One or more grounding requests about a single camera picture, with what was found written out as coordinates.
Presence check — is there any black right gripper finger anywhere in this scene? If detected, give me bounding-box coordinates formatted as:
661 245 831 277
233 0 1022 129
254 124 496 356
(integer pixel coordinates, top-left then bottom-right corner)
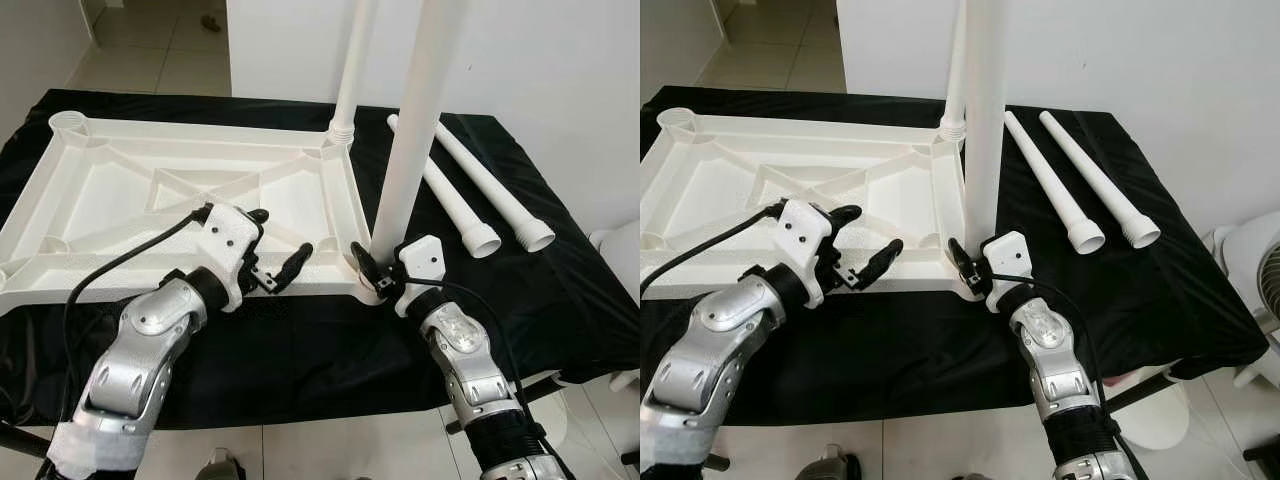
349 241 380 292
946 237 974 288

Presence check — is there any white plastic table top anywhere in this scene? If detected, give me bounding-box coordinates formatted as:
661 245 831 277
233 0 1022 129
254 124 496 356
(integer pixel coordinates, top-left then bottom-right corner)
0 110 386 319
640 106 986 301

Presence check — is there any white plastic table leg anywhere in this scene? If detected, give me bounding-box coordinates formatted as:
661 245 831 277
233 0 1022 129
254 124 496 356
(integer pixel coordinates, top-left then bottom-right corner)
1038 110 1162 250
938 0 971 141
386 113 504 260
960 0 1013 263
433 117 557 253
328 0 379 146
368 0 471 263
1003 110 1107 255

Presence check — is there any black table cloth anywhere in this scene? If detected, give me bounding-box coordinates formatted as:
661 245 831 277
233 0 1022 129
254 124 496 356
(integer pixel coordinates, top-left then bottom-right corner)
0 88 601 431
640 85 1269 426

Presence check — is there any black table leg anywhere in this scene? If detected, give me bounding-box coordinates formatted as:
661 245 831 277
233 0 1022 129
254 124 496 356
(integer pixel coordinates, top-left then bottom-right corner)
0 420 53 459
445 375 568 433
1100 372 1176 413

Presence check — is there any white round base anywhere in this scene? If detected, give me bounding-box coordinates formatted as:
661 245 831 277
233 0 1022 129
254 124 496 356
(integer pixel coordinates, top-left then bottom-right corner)
1120 380 1191 451
540 395 573 446

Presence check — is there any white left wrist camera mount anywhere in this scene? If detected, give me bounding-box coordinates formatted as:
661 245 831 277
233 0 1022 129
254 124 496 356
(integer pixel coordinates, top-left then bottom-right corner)
778 198 849 309
195 203 266 311

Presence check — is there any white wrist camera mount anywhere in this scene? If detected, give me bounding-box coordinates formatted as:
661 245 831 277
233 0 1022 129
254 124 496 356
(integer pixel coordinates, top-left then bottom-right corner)
393 235 444 319
195 203 266 311
778 198 849 309
980 230 1033 313

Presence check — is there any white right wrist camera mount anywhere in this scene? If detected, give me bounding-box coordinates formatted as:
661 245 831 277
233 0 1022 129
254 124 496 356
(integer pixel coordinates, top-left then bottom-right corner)
393 235 444 319
980 230 1033 313

